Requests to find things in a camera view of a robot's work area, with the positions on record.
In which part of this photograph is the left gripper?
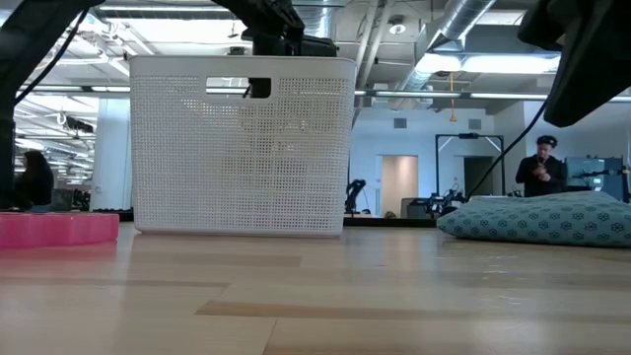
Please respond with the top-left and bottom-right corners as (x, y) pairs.
(241, 0), (341, 100)

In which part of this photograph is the white perforated plastic basket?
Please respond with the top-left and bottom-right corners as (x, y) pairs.
(128, 54), (358, 238)

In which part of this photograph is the person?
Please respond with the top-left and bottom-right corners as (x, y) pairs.
(12, 150), (55, 211)
(515, 134), (568, 198)

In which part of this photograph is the pink round pill organizer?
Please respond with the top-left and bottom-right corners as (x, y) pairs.
(0, 211), (120, 249)

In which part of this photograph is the teal patterned fabric pouch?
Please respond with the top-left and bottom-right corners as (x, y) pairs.
(436, 190), (631, 249)

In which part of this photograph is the computer monitor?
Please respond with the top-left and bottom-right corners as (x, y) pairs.
(565, 156), (625, 201)

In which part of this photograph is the black metal table frame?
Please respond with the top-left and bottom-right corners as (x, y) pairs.
(93, 209), (439, 229)

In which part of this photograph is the yellow hanging cord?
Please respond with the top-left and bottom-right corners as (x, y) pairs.
(448, 72), (457, 123)

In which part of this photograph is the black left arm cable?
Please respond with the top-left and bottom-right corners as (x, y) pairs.
(13, 7), (93, 106)

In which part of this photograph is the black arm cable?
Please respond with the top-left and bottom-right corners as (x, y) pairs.
(465, 96), (551, 201)
(13, 7), (93, 106)

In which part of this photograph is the black background station frame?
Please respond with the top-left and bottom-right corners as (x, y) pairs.
(434, 132), (506, 198)

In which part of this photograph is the silver ventilation duct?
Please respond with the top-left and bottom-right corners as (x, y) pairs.
(393, 0), (497, 93)

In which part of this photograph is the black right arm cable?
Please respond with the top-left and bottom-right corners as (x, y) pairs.
(465, 96), (551, 201)

